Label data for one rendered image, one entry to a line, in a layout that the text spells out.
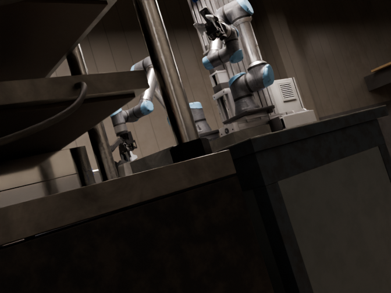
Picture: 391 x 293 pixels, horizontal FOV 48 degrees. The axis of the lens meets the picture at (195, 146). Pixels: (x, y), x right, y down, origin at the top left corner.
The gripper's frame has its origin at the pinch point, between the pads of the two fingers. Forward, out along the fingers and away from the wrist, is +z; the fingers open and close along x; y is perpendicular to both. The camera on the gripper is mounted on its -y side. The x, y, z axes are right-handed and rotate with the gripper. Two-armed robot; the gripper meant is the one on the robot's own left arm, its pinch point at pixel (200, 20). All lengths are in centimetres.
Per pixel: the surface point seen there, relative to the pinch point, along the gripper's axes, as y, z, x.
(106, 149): 52, 79, 17
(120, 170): 47, 14, 66
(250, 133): 62, 32, -11
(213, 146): 61, 35, 4
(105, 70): -81, -149, 164
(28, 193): 56, 96, 37
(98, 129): 45, 79, 17
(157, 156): 52, 30, 32
